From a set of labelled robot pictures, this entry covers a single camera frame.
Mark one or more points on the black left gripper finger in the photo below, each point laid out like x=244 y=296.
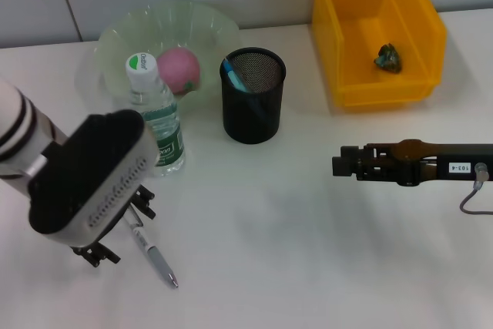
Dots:
x=145 y=202
x=96 y=256

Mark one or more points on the yellow plastic bin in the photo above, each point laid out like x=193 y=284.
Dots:
x=369 y=5

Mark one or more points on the pink peach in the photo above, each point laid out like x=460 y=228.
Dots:
x=181 y=67

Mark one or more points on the clear green-label water bottle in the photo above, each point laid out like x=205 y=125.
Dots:
x=161 y=113

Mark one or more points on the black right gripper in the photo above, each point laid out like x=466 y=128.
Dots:
x=447 y=163

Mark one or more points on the green glass fruit plate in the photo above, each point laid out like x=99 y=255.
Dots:
x=181 y=24

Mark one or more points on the green plastic wrapper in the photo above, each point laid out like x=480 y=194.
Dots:
x=388 y=58

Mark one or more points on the blue scissors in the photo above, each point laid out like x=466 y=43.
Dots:
x=233 y=72

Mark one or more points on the black mesh pen holder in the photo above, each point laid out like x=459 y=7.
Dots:
x=252 y=121

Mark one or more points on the grey ballpoint pen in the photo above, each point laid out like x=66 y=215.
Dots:
x=154 y=256

